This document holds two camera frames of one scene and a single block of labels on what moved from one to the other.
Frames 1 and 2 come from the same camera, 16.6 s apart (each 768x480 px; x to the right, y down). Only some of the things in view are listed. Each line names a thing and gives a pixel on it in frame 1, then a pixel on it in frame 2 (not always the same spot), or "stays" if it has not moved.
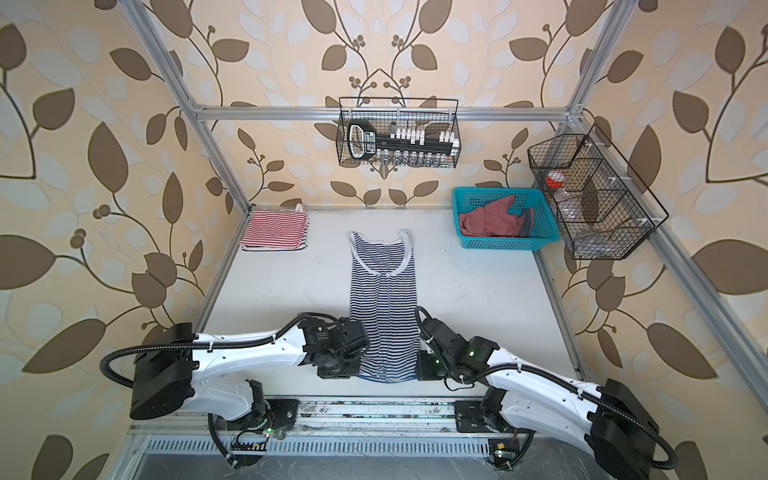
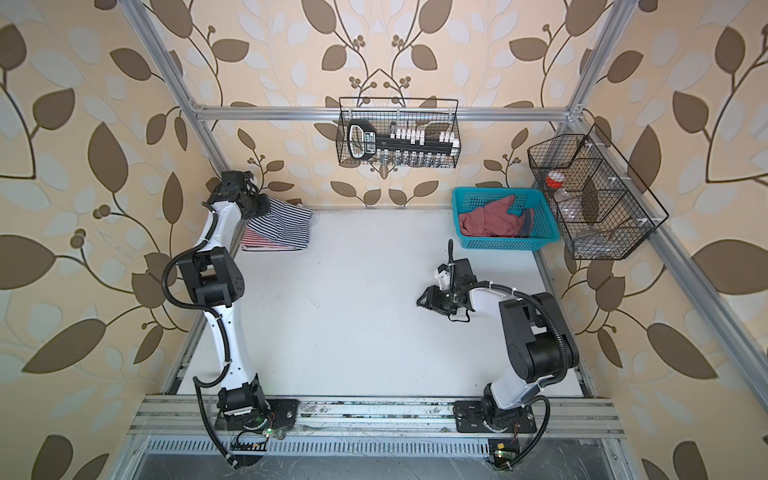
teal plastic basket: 543,229 stays
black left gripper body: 346,365 → 254,206
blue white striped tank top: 385,305 → 285,225
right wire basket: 601,205 stays
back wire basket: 398,133 stays
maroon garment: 493,219 stays
